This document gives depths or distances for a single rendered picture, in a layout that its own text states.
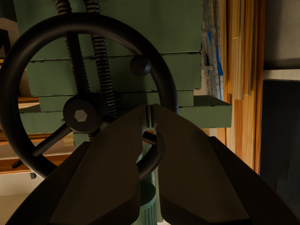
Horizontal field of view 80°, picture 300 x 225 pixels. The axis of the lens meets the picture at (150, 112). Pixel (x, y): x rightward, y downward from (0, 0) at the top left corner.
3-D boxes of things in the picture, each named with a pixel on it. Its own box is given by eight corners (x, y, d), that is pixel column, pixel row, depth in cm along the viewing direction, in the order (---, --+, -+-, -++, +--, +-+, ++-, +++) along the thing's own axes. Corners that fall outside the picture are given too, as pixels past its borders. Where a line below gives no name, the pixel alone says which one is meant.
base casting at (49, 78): (204, 51, 42) (203, 90, 44) (178, 63, 99) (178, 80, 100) (22, 61, 45) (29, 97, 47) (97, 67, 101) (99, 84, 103)
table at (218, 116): (253, 113, 35) (251, 141, 37) (210, 94, 65) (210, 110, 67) (-36, 122, 39) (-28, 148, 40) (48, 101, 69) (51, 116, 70)
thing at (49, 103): (193, 90, 44) (193, 106, 45) (182, 84, 65) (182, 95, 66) (37, 96, 47) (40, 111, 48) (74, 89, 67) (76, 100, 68)
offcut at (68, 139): (77, 130, 50) (79, 144, 51) (80, 127, 53) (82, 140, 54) (62, 131, 50) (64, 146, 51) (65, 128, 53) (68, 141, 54)
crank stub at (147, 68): (137, 81, 21) (123, 63, 20) (142, 79, 26) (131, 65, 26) (155, 67, 20) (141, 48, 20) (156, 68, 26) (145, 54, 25)
